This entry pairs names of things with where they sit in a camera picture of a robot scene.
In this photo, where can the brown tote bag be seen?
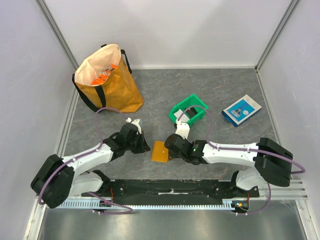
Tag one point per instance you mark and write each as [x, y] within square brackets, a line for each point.
[119, 91]

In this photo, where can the small black device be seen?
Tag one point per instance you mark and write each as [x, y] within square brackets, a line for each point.
[192, 113]

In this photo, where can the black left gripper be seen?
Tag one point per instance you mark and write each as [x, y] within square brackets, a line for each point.
[143, 147]

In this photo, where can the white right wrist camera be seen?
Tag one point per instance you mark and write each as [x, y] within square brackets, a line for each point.
[182, 129]

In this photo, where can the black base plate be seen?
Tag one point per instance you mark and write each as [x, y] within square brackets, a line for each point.
[121, 188]

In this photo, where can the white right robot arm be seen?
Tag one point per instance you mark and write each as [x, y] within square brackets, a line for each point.
[267, 162]

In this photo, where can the blue white box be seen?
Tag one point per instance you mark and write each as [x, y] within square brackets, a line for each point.
[241, 110]

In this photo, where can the orange snack packet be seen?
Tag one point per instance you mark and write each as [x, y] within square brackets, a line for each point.
[104, 76]

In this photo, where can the white card stack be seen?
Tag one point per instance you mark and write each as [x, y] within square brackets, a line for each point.
[179, 114]

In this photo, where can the green plastic bin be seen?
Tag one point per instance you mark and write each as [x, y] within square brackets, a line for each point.
[191, 101]

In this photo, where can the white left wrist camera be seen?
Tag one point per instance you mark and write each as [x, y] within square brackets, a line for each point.
[135, 122]

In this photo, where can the white slotted cable duct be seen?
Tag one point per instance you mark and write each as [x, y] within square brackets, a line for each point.
[97, 204]

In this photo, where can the orange leather card holder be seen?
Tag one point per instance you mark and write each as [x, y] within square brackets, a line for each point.
[159, 152]

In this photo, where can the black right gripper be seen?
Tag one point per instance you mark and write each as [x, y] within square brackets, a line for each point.
[171, 155]

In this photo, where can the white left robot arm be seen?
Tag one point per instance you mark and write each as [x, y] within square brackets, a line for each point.
[66, 176]

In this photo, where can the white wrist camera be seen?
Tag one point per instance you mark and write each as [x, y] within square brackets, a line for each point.
[135, 122]
[182, 129]

